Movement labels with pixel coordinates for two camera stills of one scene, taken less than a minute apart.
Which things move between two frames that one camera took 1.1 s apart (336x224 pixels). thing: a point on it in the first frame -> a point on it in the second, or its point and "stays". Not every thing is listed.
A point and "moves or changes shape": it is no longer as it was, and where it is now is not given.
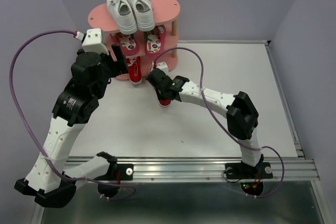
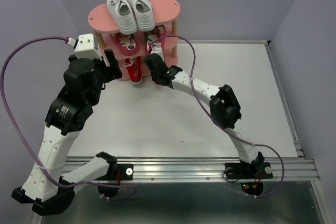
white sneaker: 122,12 stays
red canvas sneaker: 165,103 moves or changes shape
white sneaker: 142,7 stays
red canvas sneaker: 135,70 stays
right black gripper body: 161,92 -> 154,77
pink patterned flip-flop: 155,41 stays
